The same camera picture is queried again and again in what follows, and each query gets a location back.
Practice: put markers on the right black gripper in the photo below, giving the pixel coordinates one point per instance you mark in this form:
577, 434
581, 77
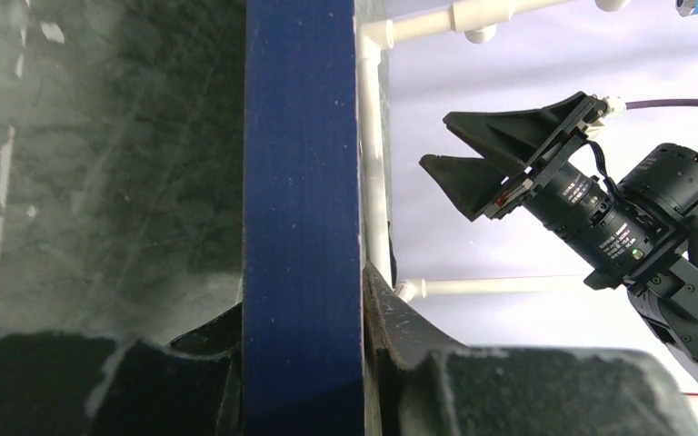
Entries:
526, 164

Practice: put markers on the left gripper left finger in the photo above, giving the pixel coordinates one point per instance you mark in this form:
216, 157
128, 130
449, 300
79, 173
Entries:
60, 383

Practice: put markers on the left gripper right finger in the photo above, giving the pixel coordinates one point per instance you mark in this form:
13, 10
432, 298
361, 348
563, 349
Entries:
421, 381

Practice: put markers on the blue picture frame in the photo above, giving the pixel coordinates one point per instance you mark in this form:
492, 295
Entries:
162, 162

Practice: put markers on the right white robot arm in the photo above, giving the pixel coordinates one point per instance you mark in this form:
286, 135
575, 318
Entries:
661, 194

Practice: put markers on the white PVC pipe structure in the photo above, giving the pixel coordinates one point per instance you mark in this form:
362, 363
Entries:
477, 21

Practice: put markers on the blue pipe valve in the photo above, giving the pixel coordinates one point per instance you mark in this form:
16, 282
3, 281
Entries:
686, 7

